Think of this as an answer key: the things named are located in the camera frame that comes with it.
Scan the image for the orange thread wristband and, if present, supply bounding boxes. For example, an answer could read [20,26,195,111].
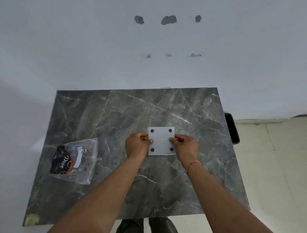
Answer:
[186,160,201,176]

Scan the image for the black bin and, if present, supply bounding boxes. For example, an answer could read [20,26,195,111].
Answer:
[224,112,240,145]

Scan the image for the clear plastic bag with sachets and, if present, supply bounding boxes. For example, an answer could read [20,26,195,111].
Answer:
[49,138,99,185]

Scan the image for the person's right hand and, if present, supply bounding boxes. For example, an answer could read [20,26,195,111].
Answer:
[169,134,199,162]

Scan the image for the person's black shoes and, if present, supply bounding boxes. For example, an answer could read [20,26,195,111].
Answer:
[118,217,179,233]

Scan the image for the person's right forearm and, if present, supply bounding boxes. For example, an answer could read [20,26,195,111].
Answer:
[180,159,274,233]

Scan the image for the person's left hand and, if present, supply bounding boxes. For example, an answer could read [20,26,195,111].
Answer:
[125,132,154,158]

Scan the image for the white square plate with black dots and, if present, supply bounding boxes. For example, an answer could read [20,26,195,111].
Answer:
[147,126,176,156]

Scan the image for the person's left forearm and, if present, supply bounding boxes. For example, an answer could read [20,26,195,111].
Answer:
[47,154,147,233]

